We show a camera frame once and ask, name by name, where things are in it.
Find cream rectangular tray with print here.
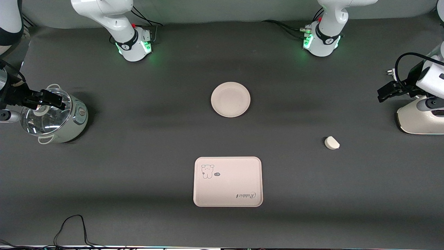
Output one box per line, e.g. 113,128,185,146
193,156,263,208

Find white steamed bun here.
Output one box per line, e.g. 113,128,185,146
324,136,340,150

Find black arm base cables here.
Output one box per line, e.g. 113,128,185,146
130,6,163,44
262,7,325,40

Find pale green electric pot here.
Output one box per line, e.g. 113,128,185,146
20,84,88,144

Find black left arm base cables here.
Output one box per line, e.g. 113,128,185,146
262,7,325,40

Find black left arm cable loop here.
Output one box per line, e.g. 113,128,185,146
395,52,444,94

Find round cream plate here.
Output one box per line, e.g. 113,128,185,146
211,82,251,118

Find glass pot lid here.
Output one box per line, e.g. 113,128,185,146
20,88,72,136

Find thin black cable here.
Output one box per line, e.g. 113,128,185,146
0,215,129,250

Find cream white appliance base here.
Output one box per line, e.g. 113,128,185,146
396,95,444,135

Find black right arm base cables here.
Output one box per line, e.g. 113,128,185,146
130,6,163,44

